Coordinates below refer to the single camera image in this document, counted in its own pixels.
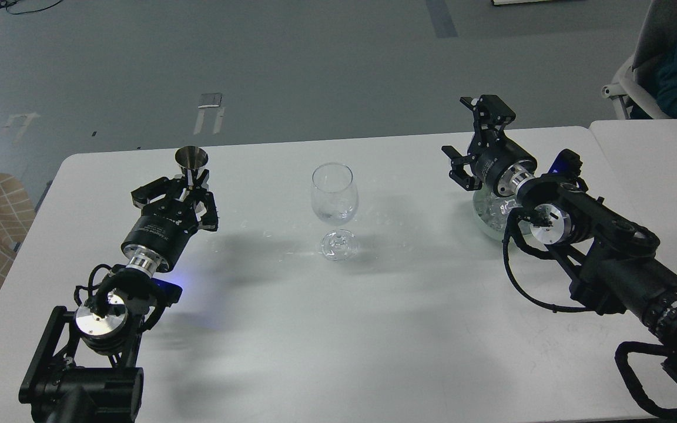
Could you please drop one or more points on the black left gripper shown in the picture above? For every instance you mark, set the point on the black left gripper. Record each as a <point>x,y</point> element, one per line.
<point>166,224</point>

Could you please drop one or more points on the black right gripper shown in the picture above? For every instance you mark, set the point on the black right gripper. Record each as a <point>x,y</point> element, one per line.
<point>495,159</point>

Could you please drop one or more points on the steel cocktail jigger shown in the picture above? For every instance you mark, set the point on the steel cocktail jigger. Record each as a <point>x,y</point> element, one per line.
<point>192,161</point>

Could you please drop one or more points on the clear ice cubes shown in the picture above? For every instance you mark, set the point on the clear ice cubes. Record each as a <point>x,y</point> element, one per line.
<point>494,211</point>

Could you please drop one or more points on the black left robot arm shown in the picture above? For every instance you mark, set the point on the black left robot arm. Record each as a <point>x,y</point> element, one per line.
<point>85,366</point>

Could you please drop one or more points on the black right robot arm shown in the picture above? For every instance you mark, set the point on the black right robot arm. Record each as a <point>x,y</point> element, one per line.
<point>609,259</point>

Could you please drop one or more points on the clear wine glass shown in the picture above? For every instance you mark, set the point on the clear wine glass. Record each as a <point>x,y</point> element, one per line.
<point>335,200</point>

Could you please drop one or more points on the green bowl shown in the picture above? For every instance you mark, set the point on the green bowl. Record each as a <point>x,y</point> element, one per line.
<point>485,226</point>

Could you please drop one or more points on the grey floor plate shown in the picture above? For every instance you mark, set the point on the grey floor plate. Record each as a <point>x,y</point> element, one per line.
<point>210,100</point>

